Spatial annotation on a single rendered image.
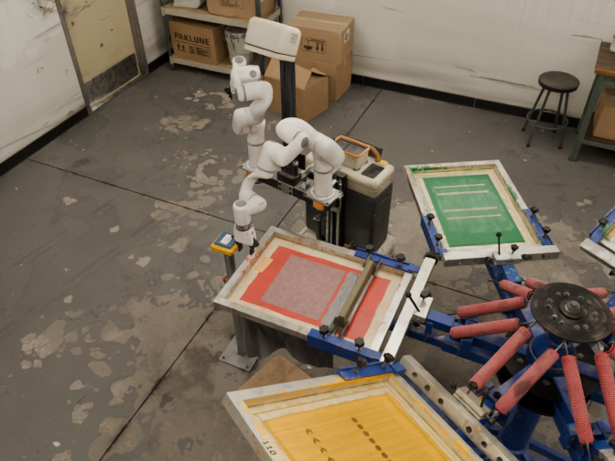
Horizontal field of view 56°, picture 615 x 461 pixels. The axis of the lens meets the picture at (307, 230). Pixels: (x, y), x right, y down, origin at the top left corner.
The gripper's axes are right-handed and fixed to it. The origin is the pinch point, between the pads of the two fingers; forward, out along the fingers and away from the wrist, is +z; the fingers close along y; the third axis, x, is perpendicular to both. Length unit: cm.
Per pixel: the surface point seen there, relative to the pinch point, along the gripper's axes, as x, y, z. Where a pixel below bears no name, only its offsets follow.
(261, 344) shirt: 20.9, -16.5, 40.8
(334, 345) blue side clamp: 30, -59, 7
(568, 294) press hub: -8, -141, -24
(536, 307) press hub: 4, -131, -23
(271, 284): 5.9, -16.1, 11.7
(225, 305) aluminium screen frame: 29.0, -4.8, 8.1
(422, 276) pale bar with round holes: -20, -82, 4
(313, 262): -16.2, -28.3, 11.9
